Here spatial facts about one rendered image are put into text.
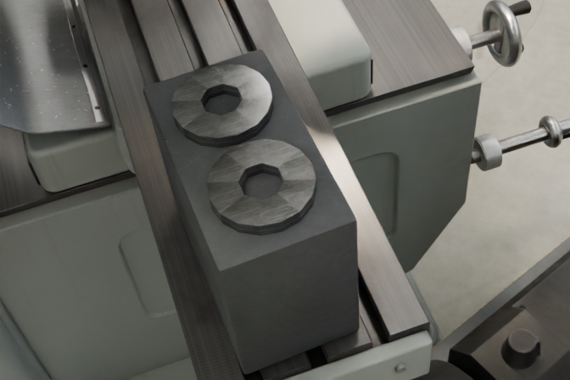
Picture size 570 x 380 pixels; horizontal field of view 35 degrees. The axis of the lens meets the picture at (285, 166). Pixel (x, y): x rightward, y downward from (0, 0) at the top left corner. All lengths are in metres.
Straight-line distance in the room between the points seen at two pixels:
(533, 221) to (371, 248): 1.23
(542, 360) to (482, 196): 0.94
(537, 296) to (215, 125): 0.69
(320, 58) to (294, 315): 0.54
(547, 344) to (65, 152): 0.69
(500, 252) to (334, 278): 1.32
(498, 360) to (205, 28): 0.58
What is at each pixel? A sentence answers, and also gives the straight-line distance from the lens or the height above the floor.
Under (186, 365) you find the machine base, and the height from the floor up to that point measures 0.20.
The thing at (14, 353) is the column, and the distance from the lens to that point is 1.52.
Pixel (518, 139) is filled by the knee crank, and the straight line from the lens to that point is 1.57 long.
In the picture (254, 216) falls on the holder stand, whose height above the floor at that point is 1.15.
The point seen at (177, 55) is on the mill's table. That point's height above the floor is 0.95.
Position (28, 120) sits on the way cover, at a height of 0.90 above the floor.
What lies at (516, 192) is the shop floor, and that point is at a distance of 2.18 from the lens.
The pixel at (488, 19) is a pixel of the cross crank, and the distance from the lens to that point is 1.61.
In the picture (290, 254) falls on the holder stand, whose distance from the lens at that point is 0.72.
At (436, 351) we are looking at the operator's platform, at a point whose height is 0.40.
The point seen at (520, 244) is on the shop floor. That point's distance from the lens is 2.10.
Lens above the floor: 1.73
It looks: 51 degrees down
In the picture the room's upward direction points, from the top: 7 degrees counter-clockwise
